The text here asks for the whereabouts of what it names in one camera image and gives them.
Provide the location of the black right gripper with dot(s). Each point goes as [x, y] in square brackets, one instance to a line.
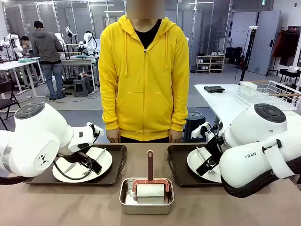
[215, 148]

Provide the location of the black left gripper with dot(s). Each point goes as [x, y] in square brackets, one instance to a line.
[85, 157]

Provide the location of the white round plate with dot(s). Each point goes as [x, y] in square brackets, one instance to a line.
[108, 162]
[194, 162]

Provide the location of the dark brown serving tray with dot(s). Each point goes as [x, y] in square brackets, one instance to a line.
[178, 164]
[117, 160]

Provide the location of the person's left forearm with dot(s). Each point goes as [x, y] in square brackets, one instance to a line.
[179, 115]

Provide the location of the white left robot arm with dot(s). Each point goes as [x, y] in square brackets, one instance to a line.
[35, 141]

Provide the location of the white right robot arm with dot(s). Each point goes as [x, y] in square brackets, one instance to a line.
[247, 164]

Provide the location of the person's right forearm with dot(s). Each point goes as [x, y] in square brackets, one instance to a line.
[110, 115]

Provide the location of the person's right hand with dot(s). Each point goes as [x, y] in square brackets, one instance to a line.
[113, 136]

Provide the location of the person's left hand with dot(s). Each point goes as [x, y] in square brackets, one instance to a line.
[176, 136]

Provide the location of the dark plastic stool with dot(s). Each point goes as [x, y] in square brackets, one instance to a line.
[195, 120]

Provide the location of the rectangular metal tin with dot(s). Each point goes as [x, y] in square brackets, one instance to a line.
[145, 209]

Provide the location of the white side table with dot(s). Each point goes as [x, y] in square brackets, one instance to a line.
[223, 101]

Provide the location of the dark folded cloth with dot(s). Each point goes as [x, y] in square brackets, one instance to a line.
[214, 89]

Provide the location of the gray plastic stool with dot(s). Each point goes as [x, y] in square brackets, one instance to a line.
[80, 88]
[89, 82]

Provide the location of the person in yellow hoodie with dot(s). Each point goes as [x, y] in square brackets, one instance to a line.
[143, 94]

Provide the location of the white cutlery holder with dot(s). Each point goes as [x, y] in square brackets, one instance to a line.
[247, 86]

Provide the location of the white shoe rack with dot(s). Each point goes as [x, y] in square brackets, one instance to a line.
[210, 56]

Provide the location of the black folding chair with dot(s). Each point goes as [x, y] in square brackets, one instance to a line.
[7, 103]

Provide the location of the black equipment case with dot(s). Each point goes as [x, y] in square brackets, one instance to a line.
[234, 55]

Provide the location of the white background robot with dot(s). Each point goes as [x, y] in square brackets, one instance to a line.
[89, 37]
[14, 40]

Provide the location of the man in gray hoodie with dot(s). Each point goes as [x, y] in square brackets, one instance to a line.
[45, 47]

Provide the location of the gray door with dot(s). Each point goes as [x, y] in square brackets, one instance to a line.
[263, 47]

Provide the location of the white lab desk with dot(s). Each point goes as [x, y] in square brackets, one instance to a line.
[14, 64]

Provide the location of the seated person at desk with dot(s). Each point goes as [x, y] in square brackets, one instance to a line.
[27, 46]

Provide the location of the black coat rack with clothes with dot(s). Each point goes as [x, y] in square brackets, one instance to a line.
[289, 47]

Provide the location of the black tripod stand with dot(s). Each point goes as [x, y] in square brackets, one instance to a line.
[253, 27]

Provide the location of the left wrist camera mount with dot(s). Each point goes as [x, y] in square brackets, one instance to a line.
[99, 131]

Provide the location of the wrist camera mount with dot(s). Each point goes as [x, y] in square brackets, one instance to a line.
[99, 131]
[196, 133]

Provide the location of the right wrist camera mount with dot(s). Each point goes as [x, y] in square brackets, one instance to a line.
[196, 133]

